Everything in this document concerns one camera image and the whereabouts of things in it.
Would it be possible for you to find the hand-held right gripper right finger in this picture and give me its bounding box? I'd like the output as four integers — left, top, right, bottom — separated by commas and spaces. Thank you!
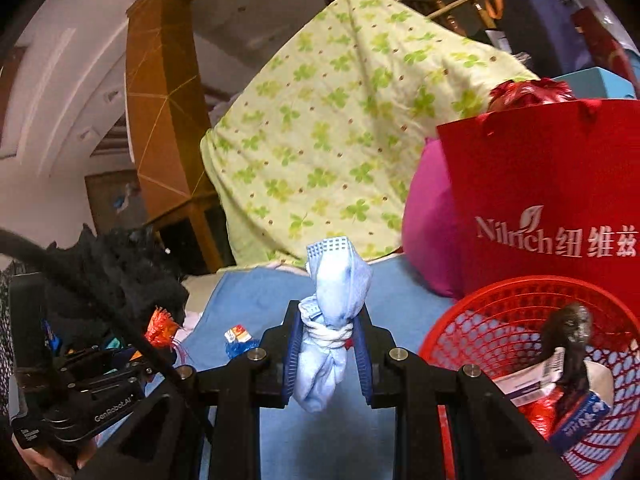
350, 305, 576, 480

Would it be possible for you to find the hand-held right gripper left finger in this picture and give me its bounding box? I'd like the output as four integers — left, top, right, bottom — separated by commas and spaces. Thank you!
92, 300, 306, 480

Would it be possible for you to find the blue plastic bag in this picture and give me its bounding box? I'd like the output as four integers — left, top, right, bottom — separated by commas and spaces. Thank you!
225, 339, 262, 361

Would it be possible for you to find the light blue face mask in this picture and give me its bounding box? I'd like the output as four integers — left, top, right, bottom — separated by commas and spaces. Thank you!
291, 235, 374, 413

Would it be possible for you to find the red plastic mesh basket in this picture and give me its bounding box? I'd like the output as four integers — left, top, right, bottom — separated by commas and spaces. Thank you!
417, 275, 640, 478

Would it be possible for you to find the person's left hand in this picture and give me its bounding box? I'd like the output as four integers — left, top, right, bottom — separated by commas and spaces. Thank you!
22, 437, 98, 480

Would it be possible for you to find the blue cloth cover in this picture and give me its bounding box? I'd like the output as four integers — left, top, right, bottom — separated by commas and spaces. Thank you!
100, 252, 461, 480

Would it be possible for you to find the orange tinsel scrap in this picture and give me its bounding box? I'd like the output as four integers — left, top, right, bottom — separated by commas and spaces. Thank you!
145, 307, 182, 352

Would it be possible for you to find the dotted black garment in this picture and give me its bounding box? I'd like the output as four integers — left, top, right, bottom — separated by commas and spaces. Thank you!
0, 260, 16, 411

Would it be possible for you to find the black fuzzy cloth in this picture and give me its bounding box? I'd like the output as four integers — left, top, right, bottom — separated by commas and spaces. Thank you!
45, 222, 190, 343

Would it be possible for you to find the pink cushion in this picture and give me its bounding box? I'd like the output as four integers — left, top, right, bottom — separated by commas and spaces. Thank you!
401, 137, 463, 298

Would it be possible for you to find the red wrapper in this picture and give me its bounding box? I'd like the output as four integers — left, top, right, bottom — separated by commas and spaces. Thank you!
522, 385, 566, 436

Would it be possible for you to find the dark banana peel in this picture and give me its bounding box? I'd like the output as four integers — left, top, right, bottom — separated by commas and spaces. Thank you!
542, 302, 594, 426

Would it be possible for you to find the green clover print blanket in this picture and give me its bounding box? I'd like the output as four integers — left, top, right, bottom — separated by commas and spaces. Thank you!
200, 0, 541, 268

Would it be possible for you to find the red paper bag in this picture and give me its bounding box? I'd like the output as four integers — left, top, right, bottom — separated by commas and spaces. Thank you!
436, 99, 640, 306

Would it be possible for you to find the red crumpled plastic bag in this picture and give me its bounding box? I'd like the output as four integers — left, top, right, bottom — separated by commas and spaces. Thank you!
487, 79, 576, 111

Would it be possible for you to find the light blue cardboard box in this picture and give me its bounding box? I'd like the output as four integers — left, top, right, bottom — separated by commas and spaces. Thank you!
552, 66, 638, 101

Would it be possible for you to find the navy blue bag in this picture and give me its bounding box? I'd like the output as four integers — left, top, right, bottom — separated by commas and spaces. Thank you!
497, 0, 593, 78

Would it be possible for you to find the dark red gift box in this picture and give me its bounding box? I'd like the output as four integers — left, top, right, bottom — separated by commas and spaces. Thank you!
572, 7, 640, 86

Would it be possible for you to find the black cable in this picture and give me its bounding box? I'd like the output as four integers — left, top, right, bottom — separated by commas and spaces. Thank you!
0, 228, 201, 411

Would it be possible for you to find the brown wooden post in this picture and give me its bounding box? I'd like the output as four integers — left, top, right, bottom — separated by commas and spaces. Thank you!
125, 0, 226, 273

